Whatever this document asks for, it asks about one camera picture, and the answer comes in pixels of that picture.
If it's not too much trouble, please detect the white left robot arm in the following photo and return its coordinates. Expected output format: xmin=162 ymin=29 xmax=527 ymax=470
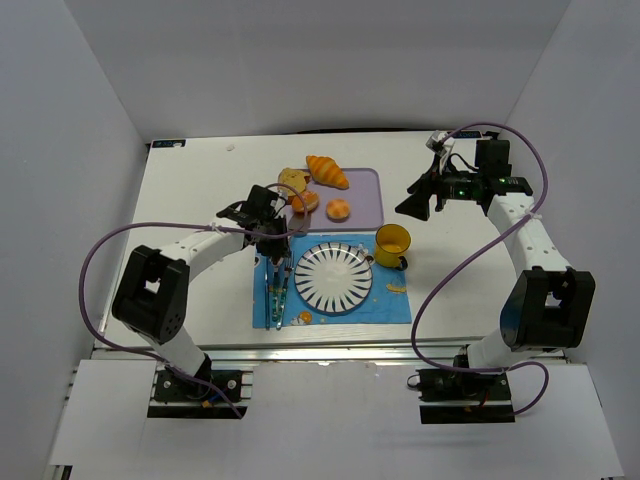
xmin=111 ymin=185 xmax=291 ymax=382

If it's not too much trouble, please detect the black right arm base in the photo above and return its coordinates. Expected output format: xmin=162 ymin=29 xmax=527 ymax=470
xmin=407 ymin=369 xmax=515 ymax=425

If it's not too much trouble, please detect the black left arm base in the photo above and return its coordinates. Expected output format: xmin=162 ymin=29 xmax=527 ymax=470
xmin=147 ymin=369 xmax=251 ymax=420

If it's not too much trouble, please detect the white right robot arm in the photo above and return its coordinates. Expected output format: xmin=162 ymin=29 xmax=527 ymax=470
xmin=395 ymin=132 xmax=596 ymax=374

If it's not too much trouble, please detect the round golden bread roll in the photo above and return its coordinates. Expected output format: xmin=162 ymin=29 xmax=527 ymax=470
xmin=326 ymin=198 xmax=351 ymax=222

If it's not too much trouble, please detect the yellow enamel mug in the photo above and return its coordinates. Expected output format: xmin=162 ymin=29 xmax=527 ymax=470
xmin=374 ymin=224 xmax=411 ymax=271

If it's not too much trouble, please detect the brown toast slice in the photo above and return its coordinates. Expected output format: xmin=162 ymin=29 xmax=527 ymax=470
xmin=278 ymin=168 xmax=309 ymax=193

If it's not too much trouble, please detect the sesame cream bun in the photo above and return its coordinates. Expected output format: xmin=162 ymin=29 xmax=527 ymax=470
xmin=291 ymin=190 xmax=320 ymax=214

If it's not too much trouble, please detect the lavender plastic tray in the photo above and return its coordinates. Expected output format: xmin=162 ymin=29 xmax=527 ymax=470
xmin=283 ymin=168 xmax=384 ymax=232

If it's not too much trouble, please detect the orange striped croissant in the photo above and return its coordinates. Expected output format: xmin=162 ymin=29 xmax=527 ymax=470
xmin=306 ymin=155 xmax=350 ymax=190

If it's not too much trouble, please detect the white blue striped plate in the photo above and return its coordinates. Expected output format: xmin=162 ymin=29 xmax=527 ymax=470
xmin=294 ymin=241 xmax=373 ymax=315

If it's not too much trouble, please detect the blue cartoon placemat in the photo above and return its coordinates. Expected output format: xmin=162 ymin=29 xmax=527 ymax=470
xmin=252 ymin=234 xmax=411 ymax=329

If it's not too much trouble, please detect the silver knife teal handle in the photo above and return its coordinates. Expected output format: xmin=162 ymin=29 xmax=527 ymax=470
xmin=264 ymin=262 xmax=271 ymax=331

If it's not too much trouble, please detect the silver fork teal handle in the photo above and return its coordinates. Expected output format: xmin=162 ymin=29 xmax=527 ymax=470
xmin=279 ymin=256 xmax=293 ymax=325

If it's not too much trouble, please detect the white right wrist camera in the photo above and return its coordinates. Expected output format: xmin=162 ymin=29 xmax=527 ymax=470
xmin=426 ymin=131 xmax=455 ymax=174

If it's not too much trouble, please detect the silver spoon teal handle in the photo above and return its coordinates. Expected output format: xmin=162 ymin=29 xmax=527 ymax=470
xmin=271 ymin=266 xmax=282 ymax=330

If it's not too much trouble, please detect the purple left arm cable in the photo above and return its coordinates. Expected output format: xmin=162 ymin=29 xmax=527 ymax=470
xmin=77 ymin=182 xmax=310 ymax=419

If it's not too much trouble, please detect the aluminium table frame rail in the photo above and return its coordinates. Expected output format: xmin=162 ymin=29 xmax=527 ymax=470
xmin=43 ymin=335 xmax=571 ymax=479

